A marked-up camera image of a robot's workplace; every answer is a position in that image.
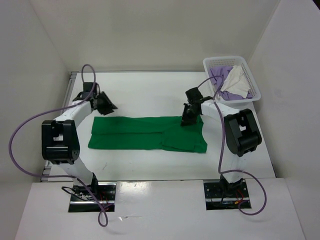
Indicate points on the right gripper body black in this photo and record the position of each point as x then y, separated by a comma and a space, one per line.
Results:
188, 107

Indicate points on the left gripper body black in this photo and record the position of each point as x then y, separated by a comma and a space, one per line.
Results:
100, 104

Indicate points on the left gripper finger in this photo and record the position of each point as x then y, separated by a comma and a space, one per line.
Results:
105, 110
105, 103

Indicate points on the green t shirt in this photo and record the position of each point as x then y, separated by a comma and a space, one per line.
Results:
147, 133

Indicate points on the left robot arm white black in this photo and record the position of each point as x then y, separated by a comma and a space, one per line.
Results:
60, 142

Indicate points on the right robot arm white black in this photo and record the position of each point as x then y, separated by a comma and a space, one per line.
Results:
240, 136

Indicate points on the purple t shirt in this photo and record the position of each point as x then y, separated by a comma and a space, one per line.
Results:
217, 76

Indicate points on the white plastic basket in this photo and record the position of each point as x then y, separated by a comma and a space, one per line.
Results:
230, 61

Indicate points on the white t shirt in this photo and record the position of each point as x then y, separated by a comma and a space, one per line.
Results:
235, 86

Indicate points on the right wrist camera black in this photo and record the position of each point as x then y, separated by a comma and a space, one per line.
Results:
193, 95

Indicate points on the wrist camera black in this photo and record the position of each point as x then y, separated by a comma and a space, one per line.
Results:
89, 91
193, 95

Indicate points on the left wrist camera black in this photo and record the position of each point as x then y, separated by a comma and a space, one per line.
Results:
89, 91

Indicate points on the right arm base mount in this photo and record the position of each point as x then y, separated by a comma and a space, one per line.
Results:
217, 198

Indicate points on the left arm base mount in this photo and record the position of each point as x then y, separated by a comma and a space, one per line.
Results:
81, 201

